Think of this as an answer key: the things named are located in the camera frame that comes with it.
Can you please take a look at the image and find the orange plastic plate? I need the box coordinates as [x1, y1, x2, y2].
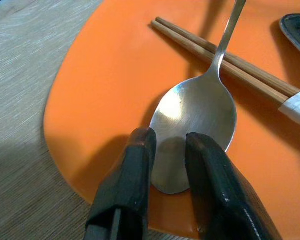
[43, 0, 300, 240]

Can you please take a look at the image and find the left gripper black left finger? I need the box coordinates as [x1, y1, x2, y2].
[86, 127, 158, 240]

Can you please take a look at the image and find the beige woven placemat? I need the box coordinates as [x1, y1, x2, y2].
[0, 0, 200, 240]

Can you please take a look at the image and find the silver metal spoon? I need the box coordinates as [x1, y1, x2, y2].
[149, 0, 247, 195]

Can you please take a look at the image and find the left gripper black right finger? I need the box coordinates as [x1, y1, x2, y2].
[185, 132, 283, 240]

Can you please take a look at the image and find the silver metal fork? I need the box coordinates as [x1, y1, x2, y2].
[279, 13, 300, 62]

